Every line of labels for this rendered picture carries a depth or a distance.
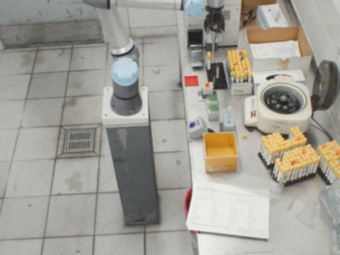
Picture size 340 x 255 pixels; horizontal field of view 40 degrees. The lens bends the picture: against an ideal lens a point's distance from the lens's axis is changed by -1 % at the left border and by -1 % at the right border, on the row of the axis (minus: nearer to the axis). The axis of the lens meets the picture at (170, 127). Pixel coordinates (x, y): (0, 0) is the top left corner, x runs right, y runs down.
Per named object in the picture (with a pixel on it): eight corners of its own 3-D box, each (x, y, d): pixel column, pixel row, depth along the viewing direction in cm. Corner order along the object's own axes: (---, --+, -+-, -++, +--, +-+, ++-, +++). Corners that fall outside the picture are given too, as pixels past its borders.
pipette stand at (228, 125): (219, 124, 211) (220, 108, 204) (234, 124, 211) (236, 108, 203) (219, 141, 204) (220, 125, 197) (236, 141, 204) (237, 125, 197)
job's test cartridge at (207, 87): (202, 92, 224) (202, 82, 219) (212, 91, 223) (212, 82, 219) (202, 98, 221) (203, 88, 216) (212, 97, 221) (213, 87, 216)
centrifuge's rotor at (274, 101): (263, 95, 214) (265, 84, 209) (297, 97, 213) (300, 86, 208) (264, 120, 204) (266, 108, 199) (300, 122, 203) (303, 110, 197)
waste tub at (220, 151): (202, 148, 202) (202, 133, 194) (233, 146, 202) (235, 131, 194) (204, 173, 193) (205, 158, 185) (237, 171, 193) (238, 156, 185)
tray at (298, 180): (278, 189, 186) (279, 185, 184) (268, 172, 192) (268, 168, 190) (316, 176, 189) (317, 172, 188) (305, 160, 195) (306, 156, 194)
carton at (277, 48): (242, 51, 245) (244, 27, 234) (296, 48, 246) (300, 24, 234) (249, 82, 229) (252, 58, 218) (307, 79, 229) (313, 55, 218)
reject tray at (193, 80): (184, 77, 233) (184, 76, 233) (197, 76, 233) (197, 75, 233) (185, 86, 229) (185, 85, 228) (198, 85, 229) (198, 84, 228)
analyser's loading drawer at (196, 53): (188, 41, 249) (188, 33, 246) (200, 41, 249) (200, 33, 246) (191, 66, 236) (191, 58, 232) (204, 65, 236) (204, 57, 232)
